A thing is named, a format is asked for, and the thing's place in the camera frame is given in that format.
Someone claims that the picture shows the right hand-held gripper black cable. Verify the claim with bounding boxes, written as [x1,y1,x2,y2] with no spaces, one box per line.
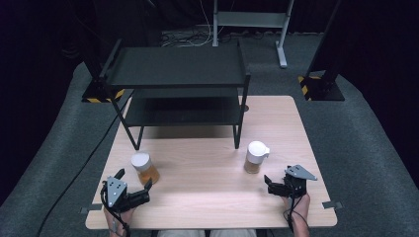
[282,194,310,233]

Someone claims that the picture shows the left hand-held gripper black cable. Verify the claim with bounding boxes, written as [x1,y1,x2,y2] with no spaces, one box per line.
[100,184,131,237]

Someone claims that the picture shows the person's left hand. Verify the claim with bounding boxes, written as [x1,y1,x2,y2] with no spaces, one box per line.
[104,205,136,237]

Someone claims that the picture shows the grey tape strip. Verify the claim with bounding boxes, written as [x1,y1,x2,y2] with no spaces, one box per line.
[79,202,104,215]
[321,199,344,210]

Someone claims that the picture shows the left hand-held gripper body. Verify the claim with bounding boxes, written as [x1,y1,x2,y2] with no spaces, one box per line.
[100,176,152,213]

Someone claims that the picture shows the person's left leg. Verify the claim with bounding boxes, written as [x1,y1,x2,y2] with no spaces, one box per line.
[156,228,208,237]

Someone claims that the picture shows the bundle of floor cables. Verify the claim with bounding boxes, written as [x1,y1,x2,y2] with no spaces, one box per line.
[160,29,215,47]

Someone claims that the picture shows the grey metal stand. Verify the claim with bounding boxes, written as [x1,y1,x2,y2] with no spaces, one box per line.
[211,0,294,69]

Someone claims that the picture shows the black stand with striped base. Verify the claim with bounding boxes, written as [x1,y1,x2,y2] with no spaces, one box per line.
[297,0,346,102]
[81,60,126,104]

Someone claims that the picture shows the person's leg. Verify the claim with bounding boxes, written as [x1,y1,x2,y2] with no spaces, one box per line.
[156,228,208,237]
[209,228,258,237]

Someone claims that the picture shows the hand-held gripper black cable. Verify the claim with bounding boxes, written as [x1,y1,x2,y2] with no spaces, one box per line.
[100,184,131,237]
[282,194,310,233]

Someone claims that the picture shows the long black floor cable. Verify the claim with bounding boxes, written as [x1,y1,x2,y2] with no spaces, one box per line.
[35,93,133,237]

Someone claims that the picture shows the person's right leg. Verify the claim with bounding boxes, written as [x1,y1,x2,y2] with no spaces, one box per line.
[209,228,258,237]

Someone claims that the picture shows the black two-tier shelf rack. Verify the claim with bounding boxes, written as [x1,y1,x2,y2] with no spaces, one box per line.
[98,39,251,151]

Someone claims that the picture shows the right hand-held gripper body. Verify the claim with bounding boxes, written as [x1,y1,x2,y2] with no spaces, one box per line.
[267,164,318,199]

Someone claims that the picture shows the person's right hand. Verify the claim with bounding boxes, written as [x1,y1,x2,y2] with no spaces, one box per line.
[281,193,311,225]

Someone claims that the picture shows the amber jar with spouted white lid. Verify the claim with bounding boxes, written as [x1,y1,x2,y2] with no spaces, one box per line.
[243,140,271,175]

